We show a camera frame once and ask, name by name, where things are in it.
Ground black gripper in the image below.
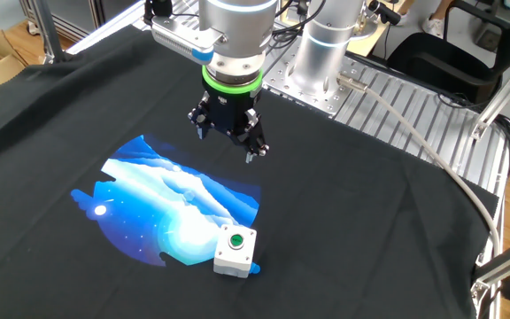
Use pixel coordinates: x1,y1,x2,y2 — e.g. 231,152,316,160
187,86,270,164

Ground white green push-button box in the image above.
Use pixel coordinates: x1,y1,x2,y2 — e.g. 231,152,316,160
212,223,259,279

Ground black T-shirt with blue print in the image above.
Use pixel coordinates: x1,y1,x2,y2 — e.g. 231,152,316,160
0,24,502,319

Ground tan flat board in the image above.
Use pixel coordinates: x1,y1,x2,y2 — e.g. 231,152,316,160
346,19,391,58

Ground black cylindrical webcam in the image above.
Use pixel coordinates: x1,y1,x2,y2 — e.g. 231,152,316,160
367,0,403,27

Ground white sneaker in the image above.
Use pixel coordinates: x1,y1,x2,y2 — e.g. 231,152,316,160
421,15,445,39

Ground black office chair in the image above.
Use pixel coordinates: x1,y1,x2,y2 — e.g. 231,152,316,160
387,0,510,106

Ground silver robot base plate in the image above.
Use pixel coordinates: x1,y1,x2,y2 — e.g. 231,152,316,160
261,49,362,119

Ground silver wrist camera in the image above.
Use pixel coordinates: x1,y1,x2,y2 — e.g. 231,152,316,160
150,14,215,64

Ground black base cable bundle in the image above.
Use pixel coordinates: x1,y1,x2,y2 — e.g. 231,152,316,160
271,0,328,51

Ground grey thick cable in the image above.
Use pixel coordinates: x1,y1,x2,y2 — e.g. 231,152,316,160
336,72,503,261

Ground dark frame post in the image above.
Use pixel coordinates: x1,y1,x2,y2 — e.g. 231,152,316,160
28,0,68,66

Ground aluminium frame strut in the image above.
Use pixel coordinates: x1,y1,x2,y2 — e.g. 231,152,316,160
470,42,510,142
470,230,510,307

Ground black side cable bundle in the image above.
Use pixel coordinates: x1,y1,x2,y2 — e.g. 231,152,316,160
495,113,510,178

